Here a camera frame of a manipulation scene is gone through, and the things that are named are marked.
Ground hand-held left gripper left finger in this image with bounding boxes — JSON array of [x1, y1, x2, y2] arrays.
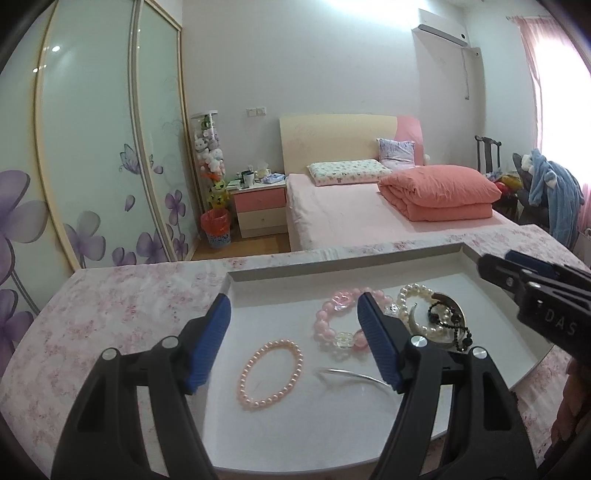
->
[[54, 293, 232, 480]]

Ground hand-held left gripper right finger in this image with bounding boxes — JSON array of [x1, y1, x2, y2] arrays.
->
[[356, 290, 539, 480]]

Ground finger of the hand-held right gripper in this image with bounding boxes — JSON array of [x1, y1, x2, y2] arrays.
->
[[505, 249, 591, 283], [477, 253, 525, 295]]

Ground thin silver bangle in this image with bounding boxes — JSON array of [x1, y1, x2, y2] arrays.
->
[[315, 367, 393, 386]]

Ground wide silver cuff bangle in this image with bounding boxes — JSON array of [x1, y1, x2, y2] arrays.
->
[[402, 291, 462, 344]]

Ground large pink bead bracelet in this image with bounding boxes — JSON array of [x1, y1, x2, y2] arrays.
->
[[315, 288, 398, 352]]

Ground white pearl bracelet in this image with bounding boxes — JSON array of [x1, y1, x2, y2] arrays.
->
[[397, 284, 455, 337]]

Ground small pink pearl bracelet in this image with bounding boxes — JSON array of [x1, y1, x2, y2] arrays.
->
[[238, 339, 304, 409]]

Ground black bead bracelet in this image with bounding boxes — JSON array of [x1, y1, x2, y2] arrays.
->
[[427, 301, 474, 352]]

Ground grey cardboard tray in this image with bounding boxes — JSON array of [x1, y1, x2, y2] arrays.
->
[[198, 243, 561, 476]]

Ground person's right hand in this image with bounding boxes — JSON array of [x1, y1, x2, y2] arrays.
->
[[550, 357, 591, 444]]

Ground grey chair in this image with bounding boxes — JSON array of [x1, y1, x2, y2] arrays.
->
[[512, 153, 550, 222]]

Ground blue fleece garment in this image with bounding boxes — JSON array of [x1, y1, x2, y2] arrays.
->
[[527, 148, 585, 252]]

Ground folded orange duvet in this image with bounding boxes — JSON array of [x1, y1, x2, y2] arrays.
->
[[378, 166, 502, 222]]

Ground dark wooden chair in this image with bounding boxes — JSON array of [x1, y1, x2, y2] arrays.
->
[[475, 135, 503, 174]]

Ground red trash bin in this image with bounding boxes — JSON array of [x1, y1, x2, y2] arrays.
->
[[200, 209, 232, 247]]

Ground pink bed mattress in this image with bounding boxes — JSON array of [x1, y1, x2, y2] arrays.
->
[[285, 173, 522, 252]]

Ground pink and cream nightstand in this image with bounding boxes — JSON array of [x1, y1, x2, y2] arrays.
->
[[229, 178, 288, 239]]

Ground purple pillow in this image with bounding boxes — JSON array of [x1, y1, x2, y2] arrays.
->
[[376, 137, 415, 169]]

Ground pink curtain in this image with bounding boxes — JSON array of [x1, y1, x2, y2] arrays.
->
[[517, 4, 591, 232]]

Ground floral print pillow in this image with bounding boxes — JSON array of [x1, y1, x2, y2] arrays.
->
[[308, 159, 392, 186]]

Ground plush toy tower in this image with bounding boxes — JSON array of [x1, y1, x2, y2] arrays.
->
[[191, 110, 230, 213]]

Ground white pipe cover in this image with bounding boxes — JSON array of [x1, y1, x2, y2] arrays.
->
[[462, 46, 484, 101]]

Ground cream and pink headboard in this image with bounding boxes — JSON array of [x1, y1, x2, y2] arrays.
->
[[279, 114, 426, 175]]

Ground floral sliding door wardrobe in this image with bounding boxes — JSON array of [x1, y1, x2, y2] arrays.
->
[[0, 0, 195, 319]]

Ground white air conditioner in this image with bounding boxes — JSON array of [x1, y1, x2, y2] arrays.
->
[[412, 8, 469, 47]]

